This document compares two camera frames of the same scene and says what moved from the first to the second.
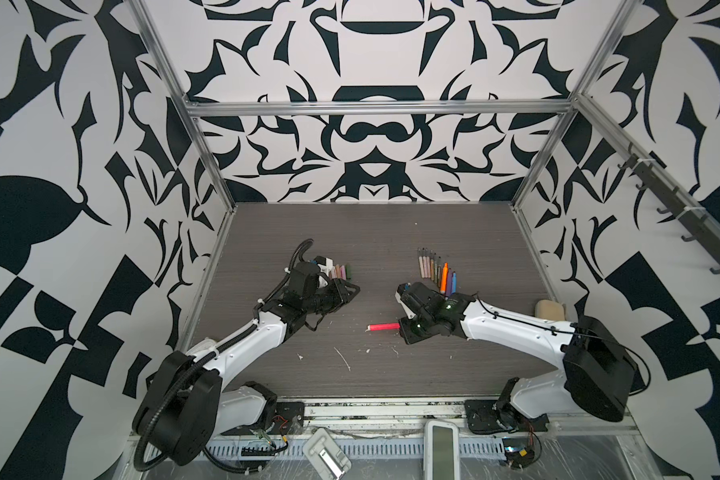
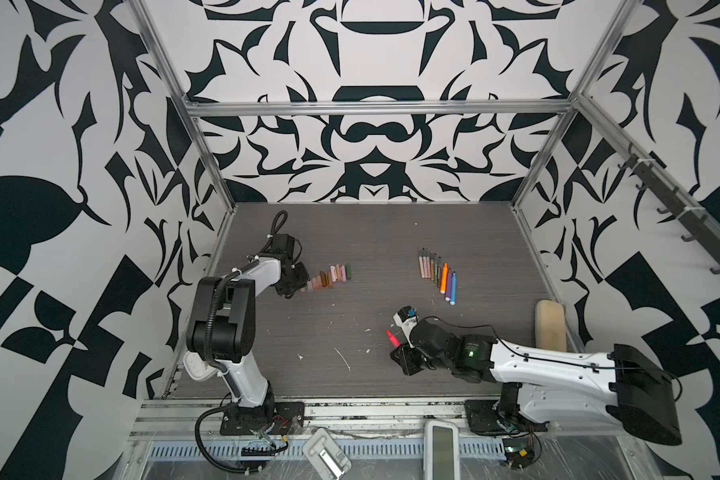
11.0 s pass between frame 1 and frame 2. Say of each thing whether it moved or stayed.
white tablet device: stayed
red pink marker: moved
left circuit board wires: stayed
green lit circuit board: stayed
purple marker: stayed
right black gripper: moved
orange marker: stayed
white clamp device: stayed
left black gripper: moved
